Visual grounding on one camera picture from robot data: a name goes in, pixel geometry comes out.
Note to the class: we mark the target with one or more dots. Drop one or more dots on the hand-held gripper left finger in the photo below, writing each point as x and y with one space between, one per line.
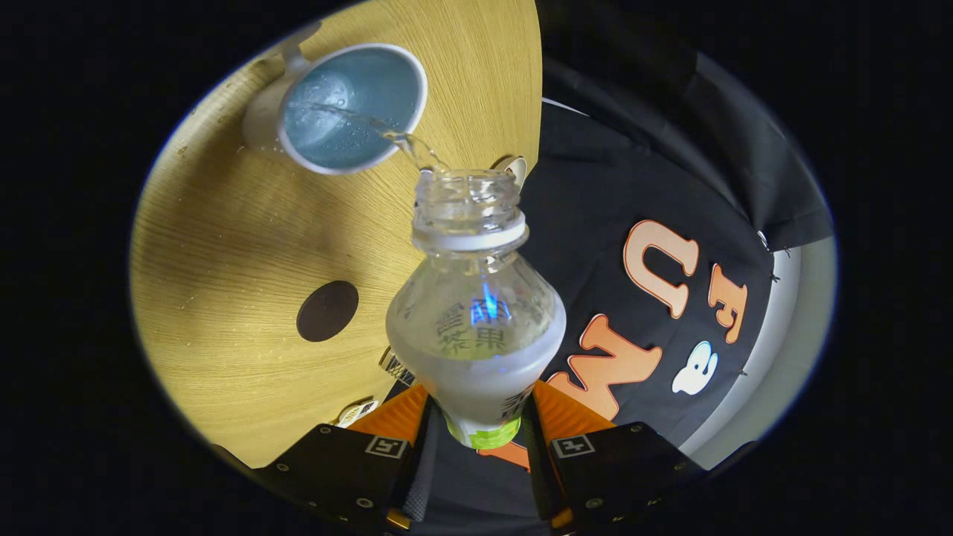
339 469

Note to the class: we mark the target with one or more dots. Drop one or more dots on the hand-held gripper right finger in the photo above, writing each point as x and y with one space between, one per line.
618 469

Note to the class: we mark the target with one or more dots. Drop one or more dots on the dark brown round coaster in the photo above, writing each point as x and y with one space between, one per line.
327 311

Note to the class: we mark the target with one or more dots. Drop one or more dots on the clear plastic juice bottle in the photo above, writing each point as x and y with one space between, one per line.
476 320

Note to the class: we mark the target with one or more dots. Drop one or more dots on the white cup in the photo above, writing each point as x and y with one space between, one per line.
264 119

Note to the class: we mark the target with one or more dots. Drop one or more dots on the white divided seed dish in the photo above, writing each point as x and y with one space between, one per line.
357 411

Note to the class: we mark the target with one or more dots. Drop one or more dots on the wooden table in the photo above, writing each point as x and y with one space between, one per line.
223 246

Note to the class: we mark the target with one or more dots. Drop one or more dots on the white round plate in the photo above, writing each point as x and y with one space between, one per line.
517 167

